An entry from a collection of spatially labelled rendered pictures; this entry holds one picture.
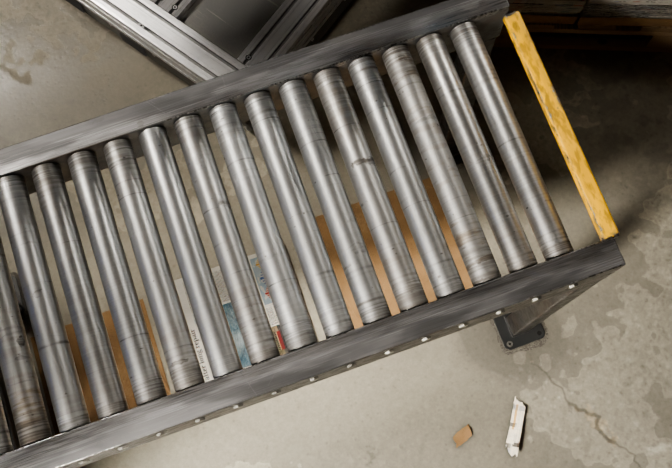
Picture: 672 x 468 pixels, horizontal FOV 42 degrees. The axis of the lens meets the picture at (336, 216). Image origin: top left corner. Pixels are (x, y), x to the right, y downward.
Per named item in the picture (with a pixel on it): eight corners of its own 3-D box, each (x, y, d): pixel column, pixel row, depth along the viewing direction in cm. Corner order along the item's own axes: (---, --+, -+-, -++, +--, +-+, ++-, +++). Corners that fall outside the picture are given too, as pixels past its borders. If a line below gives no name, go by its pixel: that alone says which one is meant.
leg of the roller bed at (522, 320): (524, 309, 223) (593, 250, 157) (533, 330, 221) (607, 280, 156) (503, 316, 222) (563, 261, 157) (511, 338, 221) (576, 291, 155)
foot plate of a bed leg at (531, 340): (531, 288, 224) (532, 288, 223) (553, 342, 220) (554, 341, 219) (483, 306, 223) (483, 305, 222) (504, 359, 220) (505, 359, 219)
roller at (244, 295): (201, 115, 158) (196, 105, 153) (284, 364, 146) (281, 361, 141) (174, 124, 158) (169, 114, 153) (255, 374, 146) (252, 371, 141)
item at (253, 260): (283, 243, 229) (283, 242, 228) (319, 346, 222) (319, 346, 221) (147, 290, 226) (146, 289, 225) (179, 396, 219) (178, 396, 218)
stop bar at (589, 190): (518, 13, 156) (520, 8, 154) (619, 237, 145) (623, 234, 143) (501, 19, 156) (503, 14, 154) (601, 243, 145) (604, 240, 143)
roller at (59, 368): (27, 174, 156) (16, 165, 151) (96, 431, 144) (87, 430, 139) (-1, 183, 156) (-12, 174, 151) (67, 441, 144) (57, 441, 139)
